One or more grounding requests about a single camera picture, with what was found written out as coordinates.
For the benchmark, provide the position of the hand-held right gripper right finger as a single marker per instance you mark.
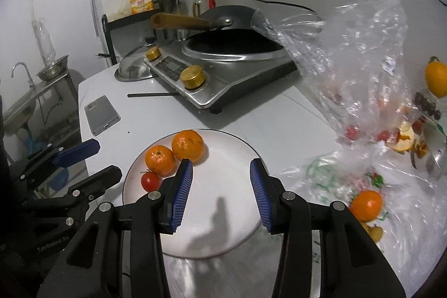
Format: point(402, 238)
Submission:
point(260, 193)

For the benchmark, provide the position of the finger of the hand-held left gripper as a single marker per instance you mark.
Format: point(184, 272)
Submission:
point(101, 177)
point(78, 151)

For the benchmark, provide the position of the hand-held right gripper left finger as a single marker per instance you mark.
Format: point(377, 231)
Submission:
point(181, 193)

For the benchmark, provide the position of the red cherry tomato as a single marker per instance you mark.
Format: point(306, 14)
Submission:
point(352, 132)
point(151, 181)
point(384, 135)
point(417, 126)

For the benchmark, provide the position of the mandarin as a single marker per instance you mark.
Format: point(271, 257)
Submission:
point(159, 160)
point(366, 205)
point(188, 145)

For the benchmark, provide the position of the white plate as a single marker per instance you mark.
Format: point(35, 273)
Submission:
point(223, 172)

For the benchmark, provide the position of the green printed plastic bag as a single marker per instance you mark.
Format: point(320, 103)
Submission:
point(328, 179)

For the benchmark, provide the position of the grey smartphone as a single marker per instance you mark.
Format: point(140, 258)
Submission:
point(102, 114)

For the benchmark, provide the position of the steel sink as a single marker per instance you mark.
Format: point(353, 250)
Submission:
point(21, 109)

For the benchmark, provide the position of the steel bowl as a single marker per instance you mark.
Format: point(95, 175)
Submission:
point(52, 71)

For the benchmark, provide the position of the steel faucet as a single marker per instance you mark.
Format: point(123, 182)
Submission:
point(30, 78)

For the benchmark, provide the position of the black chopstick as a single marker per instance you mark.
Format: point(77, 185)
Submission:
point(153, 94)

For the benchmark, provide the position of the steel wok lid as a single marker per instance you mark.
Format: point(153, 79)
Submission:
point(134, 67)

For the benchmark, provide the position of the steel induction cooker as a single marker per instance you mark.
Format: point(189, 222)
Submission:
point(209, 88)

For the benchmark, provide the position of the black metal rack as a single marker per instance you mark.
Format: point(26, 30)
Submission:
point(108, 39)

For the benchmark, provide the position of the clear plastic bottle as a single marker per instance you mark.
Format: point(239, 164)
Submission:
point(43, 39)

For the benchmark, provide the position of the orange peel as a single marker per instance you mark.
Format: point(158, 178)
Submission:
point(407, 141)

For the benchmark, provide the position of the clear plastic bag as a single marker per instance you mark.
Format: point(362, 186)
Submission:
point(349, 57)

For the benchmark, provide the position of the glass oil bottle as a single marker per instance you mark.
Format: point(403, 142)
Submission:
point(199, 6)

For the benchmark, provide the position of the clear box of dark cherries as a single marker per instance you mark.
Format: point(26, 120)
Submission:
point(427, 104)

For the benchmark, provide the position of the large orange with stem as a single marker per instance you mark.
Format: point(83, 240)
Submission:
point(438, 79)

